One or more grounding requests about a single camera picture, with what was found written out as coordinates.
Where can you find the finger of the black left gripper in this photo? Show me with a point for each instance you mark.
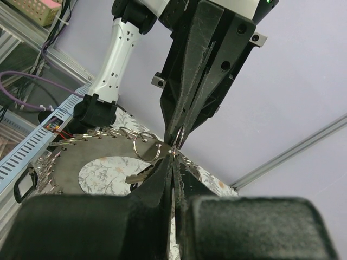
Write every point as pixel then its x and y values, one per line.
pixel 236 38
pixel 193 24

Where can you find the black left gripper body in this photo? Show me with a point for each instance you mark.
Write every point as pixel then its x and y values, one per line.
pixel 211 42

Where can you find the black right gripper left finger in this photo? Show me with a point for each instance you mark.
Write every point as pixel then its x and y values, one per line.
pixel 135 226

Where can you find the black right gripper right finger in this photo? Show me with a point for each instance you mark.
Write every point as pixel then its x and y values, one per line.
pixel 213 227

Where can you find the key with black tag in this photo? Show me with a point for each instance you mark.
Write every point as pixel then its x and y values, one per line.
pixel 136 179

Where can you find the large metal keyring disc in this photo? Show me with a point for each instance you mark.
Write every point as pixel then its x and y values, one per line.
pixel 98 162

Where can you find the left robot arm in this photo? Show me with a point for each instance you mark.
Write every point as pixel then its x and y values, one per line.
pixel 131 20

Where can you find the key with black-white tag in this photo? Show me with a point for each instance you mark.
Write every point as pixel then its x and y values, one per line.
pixel 25 185

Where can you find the perforated beige box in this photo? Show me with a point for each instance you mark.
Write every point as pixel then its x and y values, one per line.
pixel 42 12

